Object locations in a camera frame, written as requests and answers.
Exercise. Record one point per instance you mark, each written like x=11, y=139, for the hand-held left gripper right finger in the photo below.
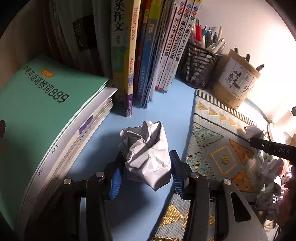
x=177, y=176

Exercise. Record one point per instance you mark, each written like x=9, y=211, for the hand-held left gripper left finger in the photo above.
x=115, y=183

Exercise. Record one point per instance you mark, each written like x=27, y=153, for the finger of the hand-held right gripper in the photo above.
x=272, y=148

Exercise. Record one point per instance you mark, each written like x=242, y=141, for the small white paper ball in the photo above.
x=253, y=132

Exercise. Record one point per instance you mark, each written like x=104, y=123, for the large white paper ball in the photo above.
x=145, y=153

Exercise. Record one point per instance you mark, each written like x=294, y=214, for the crumpled white paper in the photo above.
x=266, y=199
x=270, y=168

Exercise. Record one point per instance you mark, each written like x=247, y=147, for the patterned woven mat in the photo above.
x=222, y=160

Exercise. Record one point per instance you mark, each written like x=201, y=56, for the brown cylindrical pen holder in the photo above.
x=229, y=92

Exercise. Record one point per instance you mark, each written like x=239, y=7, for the dark pen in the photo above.
x=247, y=57
x=260, y=67

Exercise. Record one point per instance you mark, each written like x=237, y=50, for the black mesh pen holder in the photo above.
x=198, y=67

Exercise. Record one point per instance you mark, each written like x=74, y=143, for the blue spine book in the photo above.
x=145, y=67

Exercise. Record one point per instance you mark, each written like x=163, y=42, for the white red spine book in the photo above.
x=177, y=48
x=186, y=37
x=167, y=58

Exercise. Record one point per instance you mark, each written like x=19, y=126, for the thin grey booklets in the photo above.
x=158, y=58

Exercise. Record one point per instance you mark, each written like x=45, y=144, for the yellow spine book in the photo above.
x=133, y=58

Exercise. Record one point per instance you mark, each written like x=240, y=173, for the bunch of pens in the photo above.
x=198, y=34

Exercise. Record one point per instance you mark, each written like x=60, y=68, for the white green cover book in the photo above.
x=119, y=46

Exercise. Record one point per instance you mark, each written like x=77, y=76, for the pale green upright books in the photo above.
x=69, y=27

